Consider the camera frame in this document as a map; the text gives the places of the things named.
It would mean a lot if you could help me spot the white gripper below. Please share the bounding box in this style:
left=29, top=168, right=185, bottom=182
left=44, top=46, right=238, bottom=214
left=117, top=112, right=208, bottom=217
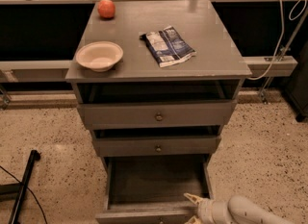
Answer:
left=184, top=193, right=215, bottom=224

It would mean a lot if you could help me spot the grey bottom drawer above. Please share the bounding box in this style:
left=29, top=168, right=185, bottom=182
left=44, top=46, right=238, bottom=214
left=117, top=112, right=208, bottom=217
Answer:
left=96, top=155, right=212, bottom=224

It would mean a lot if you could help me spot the grey drawer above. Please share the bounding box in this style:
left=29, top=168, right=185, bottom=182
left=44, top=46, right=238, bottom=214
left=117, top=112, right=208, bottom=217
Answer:
left=78, top=101, right=237, bottom=130
left=96, top=155, right=212, bottom=224
left=92, top=136, right=221, bottom=157

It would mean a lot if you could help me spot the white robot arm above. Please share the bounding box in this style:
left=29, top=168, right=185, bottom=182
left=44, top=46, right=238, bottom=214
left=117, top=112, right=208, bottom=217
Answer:
left=184, top=193, right=295, bottom=224

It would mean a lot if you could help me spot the grey middle drawer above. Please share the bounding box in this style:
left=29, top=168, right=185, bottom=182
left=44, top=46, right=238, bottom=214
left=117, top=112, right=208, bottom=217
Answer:
left=92, top=136, right=221, bottom=157

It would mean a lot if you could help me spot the grey top drawer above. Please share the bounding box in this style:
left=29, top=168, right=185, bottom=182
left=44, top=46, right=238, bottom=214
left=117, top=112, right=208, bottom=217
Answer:
left=78, top=101, right=237, bottom=130

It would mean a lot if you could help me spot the grey wooden drawer cabinet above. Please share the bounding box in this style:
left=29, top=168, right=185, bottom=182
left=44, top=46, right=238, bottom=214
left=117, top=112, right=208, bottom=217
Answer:
left=65, top=0, right=253, bottom=171

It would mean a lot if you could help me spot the dark cabinet at right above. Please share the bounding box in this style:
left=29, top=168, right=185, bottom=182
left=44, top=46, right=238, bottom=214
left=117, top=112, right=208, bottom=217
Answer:
left=285, top=41, right=308, bottom=122

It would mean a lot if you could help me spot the blue white snack bag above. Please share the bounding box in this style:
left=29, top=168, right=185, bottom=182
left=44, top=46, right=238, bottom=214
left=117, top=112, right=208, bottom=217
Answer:
left=140, top=26, right=196, bottom=68

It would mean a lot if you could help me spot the black stand leg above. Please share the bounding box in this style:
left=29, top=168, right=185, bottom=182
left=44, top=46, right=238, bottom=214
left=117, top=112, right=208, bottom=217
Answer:
left=0, top=150, right=40, bottom=224

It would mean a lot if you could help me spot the white paper bowl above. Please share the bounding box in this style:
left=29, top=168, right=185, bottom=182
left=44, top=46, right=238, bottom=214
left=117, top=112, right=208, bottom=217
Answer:
left=75, top=41, right=123, bottom=72

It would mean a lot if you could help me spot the red apple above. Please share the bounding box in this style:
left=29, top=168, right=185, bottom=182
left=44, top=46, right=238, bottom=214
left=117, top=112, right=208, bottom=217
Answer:
left=97, top=0, right=116, bottom=19

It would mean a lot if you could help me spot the metal railing frame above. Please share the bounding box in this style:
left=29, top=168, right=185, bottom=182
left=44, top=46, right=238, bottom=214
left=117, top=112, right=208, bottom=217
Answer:
left=0, top=0, right=308, bottom=110

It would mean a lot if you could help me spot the white cable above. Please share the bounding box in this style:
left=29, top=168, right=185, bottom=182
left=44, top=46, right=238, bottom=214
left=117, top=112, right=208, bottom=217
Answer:
left=246, top=0, right=308, bottom=82

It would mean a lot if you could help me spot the thin black floor cable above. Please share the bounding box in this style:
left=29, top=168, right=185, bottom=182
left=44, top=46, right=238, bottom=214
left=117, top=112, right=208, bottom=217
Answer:
left=0, top=164, right=49, bottom=224

